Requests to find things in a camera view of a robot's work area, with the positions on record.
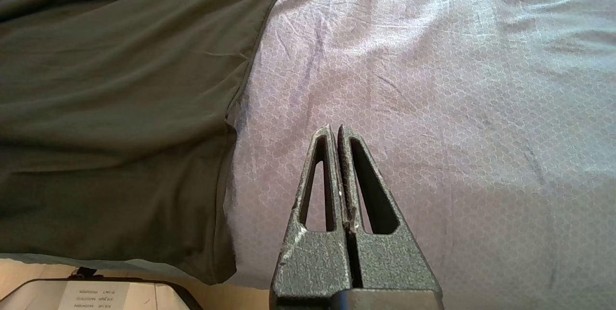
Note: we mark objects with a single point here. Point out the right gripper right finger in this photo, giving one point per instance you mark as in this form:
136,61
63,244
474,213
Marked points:
390,266

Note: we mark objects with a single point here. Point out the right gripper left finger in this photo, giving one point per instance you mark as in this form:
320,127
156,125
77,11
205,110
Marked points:
313,266

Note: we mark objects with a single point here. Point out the black moon print T-shirt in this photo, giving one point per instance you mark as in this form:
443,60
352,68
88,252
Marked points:
110,108

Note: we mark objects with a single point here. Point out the blue bed sheet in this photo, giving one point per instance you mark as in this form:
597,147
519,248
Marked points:
433,83

